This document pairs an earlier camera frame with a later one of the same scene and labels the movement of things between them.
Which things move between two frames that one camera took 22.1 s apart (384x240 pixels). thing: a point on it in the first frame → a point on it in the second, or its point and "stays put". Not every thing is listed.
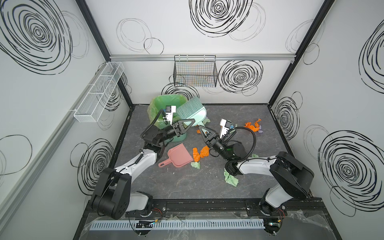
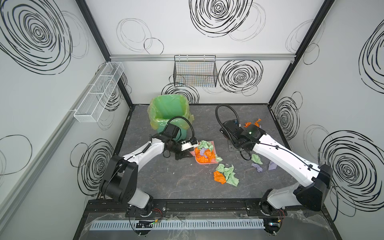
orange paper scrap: x=255 y=127 stays put
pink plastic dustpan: x=178 y=156 → x=193 y=153
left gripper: x=177 y=129 → x=181 y=151
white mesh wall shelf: x=91 y=108 stays put
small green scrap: x=195 y=164 → x=218 y=159
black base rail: x=235 y=208 stays put
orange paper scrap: x=204 y=152 → x=219 y=177
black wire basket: x=195 y=71 stays put
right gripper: x=210 y=138 → x=237 y=144
